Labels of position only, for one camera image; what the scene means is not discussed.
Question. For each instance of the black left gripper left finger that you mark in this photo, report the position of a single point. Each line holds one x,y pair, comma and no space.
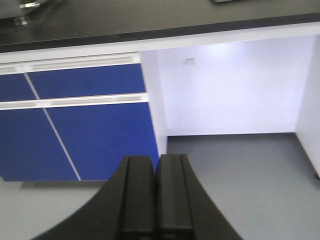
123,209

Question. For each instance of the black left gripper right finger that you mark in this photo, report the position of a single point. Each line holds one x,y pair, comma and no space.
184,210

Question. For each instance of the clear glass beaker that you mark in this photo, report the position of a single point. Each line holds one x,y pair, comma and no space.
26,6

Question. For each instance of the blue cabinet door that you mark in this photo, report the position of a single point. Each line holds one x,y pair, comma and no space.
73,143

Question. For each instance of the blue cabinet drawer front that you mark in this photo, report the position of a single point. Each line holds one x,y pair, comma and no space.
77,82

